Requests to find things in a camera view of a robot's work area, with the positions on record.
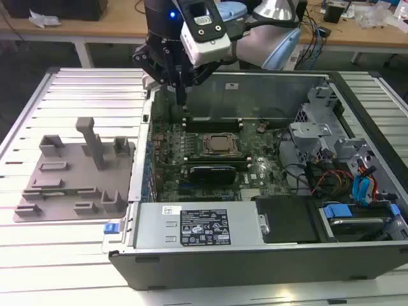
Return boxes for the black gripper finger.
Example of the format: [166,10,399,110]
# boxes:
[132,44,182,106]
[180,60,221,106]

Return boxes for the black RAM slot bank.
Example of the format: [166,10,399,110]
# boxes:
[183,116,244,134]
[182,155,252,170]

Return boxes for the wooden desk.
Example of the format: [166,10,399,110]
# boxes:
[0,0,408,69]

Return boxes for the silver CPU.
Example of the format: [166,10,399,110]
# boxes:
[209,135,233,151]

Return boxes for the large black box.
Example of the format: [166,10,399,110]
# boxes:
[6,0,109,22]

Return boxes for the black graphics card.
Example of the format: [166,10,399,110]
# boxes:
[189,164,237,186]

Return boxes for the green motherboard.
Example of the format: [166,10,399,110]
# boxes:
[149,120,291,203]

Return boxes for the crumpled white plastic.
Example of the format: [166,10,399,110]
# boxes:
[28,8,62,29]

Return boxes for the tall black box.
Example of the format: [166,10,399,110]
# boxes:
[296,0,309,24]

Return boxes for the metal drive cage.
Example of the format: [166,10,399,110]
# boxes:
[288,85,347,161]

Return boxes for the small silver heat sink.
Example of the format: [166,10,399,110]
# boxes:
[240,188,261,202]

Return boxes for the grey parts rack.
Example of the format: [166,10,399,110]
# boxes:
[12,117,136,223]

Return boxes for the small black cube device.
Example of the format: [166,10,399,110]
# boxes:
[323,4,347,24]

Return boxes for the black power supply label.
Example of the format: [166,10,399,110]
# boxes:
[180,208,233,247]

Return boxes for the grey power supply unit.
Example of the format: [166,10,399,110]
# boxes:
[133,201,261,250]

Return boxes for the black plastic shroud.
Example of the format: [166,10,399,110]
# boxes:
[254,195,320,245]

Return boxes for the clear plastic bags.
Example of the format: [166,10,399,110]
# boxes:
[356,2,400,30]

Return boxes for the open black PC case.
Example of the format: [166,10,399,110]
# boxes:
[101,68,408,291]

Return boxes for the hard disk blue carrier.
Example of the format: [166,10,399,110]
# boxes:
[317,201,395,244]

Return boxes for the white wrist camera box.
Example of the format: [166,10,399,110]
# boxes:
[177,0,232,66]

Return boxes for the metal socket cover frame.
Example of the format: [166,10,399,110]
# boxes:
[201,132,240,157]

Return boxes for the black camera cable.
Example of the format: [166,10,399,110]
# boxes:
[229,17,302,42]

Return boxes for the blue hanging cable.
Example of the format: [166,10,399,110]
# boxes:
[305,9,323,68]

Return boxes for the red yellow wire bundle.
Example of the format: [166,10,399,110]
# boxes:
[310,170,355,194]

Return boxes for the blue flat data wire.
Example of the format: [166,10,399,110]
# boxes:
[352,173,372,207]

